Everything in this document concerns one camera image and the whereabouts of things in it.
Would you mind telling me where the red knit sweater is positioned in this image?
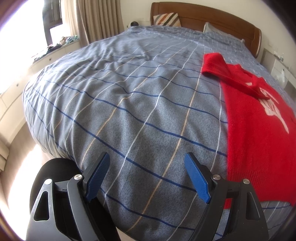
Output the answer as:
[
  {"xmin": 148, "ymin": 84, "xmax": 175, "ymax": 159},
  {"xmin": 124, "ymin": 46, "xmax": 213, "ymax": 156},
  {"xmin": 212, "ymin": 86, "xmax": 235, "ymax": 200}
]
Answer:
[{"xmin": 201, "ymin": 53, "xmax": 295, "ymax": 205}]

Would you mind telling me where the grey plaid duvet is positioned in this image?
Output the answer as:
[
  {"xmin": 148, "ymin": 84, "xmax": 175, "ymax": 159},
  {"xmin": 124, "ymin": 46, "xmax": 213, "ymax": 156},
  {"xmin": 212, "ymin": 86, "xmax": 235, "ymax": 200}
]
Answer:
[{"xmin": 23, "ymin": 26, "xmax": 295, "ymax": 240}]

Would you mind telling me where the white plastic bag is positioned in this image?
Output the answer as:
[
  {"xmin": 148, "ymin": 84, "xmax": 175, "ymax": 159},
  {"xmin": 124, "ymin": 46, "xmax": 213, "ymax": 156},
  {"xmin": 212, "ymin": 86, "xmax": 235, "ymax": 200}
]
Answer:
[{"xmin": 276, "ymin": 69, "xmax": 287, "ymax": 88}]

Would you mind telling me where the white desk cabinet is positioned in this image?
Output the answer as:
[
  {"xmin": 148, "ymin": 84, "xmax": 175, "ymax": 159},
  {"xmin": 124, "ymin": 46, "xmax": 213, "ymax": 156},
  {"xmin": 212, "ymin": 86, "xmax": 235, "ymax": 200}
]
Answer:
[{"xmin": 260, "ymin": 49, "xmax": 295, "ymax": 98}]

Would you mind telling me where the clutter on window sill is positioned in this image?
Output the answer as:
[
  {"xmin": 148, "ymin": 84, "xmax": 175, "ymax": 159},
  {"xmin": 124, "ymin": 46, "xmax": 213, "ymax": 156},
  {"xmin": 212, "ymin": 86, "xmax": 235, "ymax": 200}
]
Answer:
[{"xmin": 33, "ymin": 35, "xmax": 79, "ymax": 63}]

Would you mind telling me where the beige curtain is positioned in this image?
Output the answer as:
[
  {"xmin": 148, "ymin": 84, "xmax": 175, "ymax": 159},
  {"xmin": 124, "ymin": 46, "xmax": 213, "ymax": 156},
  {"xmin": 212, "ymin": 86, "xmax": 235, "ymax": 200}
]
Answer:
[{"xmin": 61, "ymin": 0, "xmax": 125, "ymax": 47}]

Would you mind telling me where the small black round device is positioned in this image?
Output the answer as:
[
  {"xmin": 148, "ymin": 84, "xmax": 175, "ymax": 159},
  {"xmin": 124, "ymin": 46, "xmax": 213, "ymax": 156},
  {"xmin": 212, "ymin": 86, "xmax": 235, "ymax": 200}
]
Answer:
[{"xmin": 130, "ymin": 21, "xmax": 139, "ymax": 27}]

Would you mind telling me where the grey plaid pillow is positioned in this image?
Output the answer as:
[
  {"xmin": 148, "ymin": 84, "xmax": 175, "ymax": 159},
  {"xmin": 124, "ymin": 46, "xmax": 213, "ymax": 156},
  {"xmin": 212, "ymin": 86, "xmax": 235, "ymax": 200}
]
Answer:
[{"xmin": 203, "ymin": 22, "xmax": 245, "ymax": 46}]

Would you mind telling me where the striped cushion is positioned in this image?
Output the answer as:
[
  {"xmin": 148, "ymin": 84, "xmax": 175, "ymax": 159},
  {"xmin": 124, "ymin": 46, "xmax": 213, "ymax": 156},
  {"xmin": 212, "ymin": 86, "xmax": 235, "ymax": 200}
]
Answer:
[{"xmin": 153, "ymin": 13, "xmax": 182, "ymax": 27}]

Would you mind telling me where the wooden headboard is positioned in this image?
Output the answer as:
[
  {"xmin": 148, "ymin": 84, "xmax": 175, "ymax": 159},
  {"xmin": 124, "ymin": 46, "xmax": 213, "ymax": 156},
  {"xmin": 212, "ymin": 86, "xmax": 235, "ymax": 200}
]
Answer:
[{"xmin": 151, "ymin": 1, "xmax": 261, "ymax": 58}]

